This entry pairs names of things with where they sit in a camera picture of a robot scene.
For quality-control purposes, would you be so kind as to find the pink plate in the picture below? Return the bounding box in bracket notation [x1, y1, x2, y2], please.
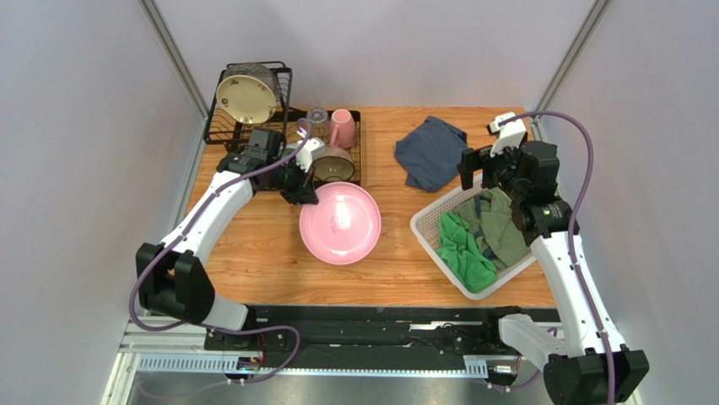
[299, 182, 381, 266]

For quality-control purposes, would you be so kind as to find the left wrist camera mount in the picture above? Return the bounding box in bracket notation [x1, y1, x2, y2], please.
[294, 138, 327, 173]

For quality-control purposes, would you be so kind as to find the beige brown bowl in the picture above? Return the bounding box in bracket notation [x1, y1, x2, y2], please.
[312, 146, 356, 182]

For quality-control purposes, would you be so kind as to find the clear glass cup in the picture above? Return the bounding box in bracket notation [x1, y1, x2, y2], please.
[305, 107, 330, 139]

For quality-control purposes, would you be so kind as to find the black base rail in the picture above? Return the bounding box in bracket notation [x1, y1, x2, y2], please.
[115, 303, 624, 389]

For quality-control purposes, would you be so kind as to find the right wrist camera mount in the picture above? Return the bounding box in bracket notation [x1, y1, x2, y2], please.
[487, 112, 528, 158]

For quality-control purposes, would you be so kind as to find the folded blue cloth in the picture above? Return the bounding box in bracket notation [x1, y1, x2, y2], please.
[394, 116, 468, 192]

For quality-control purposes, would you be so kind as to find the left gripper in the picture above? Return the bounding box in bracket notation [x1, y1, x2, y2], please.
[267, 157, 319, 207]

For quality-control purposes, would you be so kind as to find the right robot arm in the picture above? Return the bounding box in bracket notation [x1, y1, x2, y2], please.
[457, 141, 650, 404]

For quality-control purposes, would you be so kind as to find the pink mug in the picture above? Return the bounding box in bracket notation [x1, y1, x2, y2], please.
[330, 109, 356, 149]

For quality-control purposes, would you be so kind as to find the cream patterned plate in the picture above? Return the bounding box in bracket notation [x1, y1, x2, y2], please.
[215, 75, 277, 125]

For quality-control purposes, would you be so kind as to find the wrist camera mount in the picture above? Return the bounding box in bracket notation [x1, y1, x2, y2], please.
[487, 112, 528, 158]
[294, 138, 327, 173]

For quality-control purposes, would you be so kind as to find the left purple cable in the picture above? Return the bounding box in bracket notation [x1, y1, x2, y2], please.
[128, 117, 313, 386]

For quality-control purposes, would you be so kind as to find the olive green shirt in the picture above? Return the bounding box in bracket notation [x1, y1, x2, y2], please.
[451, 188, 531, 270]

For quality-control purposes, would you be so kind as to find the black wire dish rack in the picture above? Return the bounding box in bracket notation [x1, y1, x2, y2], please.
[203, 61, 365, 186]

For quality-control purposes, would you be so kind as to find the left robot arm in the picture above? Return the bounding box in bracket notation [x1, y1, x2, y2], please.
[128, 119, 325, 334]

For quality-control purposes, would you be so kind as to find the white plastic basket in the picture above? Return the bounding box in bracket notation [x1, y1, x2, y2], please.
[410, 173, 537, 300]

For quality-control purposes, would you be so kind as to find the bright green towel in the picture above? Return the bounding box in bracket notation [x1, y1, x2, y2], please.
[436, 212, 497, 294]

